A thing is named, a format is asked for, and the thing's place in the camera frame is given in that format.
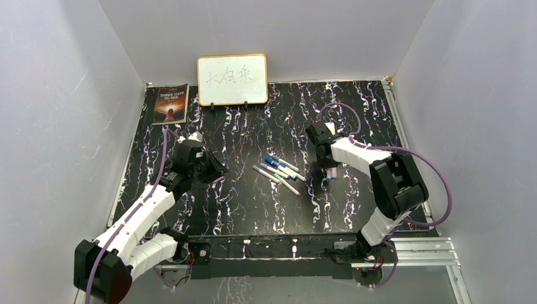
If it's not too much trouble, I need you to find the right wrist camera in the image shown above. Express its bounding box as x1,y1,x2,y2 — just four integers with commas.
325,122,336,135

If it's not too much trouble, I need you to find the white marker dark blue cap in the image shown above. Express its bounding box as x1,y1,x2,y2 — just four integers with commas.
265,156,306,182

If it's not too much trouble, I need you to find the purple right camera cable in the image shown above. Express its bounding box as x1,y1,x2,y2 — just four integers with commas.
315,101,454,229

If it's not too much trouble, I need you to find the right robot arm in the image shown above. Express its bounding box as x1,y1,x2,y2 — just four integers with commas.
306,122,429,262

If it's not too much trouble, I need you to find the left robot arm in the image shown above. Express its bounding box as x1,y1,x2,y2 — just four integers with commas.
73,132,227,303

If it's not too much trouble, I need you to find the pink highlighter cap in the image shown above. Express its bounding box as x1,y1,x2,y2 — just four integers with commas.
212,176,225,184

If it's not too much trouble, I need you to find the black base frame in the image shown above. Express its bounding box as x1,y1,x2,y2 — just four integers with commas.
167,232,400,281

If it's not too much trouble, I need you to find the book three days to see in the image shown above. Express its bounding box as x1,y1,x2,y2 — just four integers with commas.
153,84,189,125

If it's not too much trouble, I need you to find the aluminium rail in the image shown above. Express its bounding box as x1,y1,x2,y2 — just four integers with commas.
381,77,473,304

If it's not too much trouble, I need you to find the pink highlighter body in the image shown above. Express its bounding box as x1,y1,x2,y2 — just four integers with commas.
325,167,337,181

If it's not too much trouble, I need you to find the small whiteboard orange frame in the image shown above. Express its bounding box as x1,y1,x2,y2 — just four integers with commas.
197,54,269,106

